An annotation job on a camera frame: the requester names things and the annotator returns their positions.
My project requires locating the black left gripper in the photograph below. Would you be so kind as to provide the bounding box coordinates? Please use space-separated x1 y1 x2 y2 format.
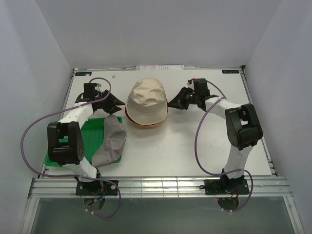
95 89 125 115

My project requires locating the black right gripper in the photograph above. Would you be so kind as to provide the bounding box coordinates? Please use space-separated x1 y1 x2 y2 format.
167 87 199 110

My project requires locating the dark red bucket hat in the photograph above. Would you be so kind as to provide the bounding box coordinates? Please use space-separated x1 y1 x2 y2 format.
125 98 168 125

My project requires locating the grey bucket hat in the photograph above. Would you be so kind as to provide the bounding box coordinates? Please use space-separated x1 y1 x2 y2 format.
92 115 127 168

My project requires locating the beige bucket hat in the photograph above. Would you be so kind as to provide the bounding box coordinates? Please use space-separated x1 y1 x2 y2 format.
125 78 168 126

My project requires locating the yellow bucket hat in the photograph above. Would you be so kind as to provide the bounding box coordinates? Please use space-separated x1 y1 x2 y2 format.
133 122 163 129

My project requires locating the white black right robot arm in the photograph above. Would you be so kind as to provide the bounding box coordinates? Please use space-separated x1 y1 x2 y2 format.
168 78 263 195

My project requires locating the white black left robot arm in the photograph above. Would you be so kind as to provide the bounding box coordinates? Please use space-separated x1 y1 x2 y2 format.
47 82 127 195

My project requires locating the green plastic bin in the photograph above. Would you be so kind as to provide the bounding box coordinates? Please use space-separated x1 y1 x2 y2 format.
45 116 123 168

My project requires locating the left corner label sticker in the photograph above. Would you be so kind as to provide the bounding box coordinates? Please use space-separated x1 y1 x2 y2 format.
75 72 92 76

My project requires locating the dark label sticker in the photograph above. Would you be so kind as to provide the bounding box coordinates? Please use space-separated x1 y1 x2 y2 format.
221 69 240 74

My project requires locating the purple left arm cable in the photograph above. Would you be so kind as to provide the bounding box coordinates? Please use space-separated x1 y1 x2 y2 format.
20 77 122 219

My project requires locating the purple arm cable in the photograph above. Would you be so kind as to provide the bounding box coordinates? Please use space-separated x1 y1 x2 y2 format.
20 77 122 219
187 78 254 213

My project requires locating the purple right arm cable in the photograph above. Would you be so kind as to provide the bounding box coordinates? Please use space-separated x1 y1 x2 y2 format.
187 78 254 213

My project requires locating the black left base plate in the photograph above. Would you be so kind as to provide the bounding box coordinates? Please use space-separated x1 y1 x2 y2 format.
75 180 119 196

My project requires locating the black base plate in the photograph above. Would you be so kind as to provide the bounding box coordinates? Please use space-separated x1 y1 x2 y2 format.
199 179 250 195
75 180 119 196

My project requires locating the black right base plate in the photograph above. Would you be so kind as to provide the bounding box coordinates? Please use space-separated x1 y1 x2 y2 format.
199 179 250 195

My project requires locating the aluminium table frame rail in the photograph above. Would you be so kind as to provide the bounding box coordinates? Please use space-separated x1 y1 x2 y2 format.
28 176 293 198

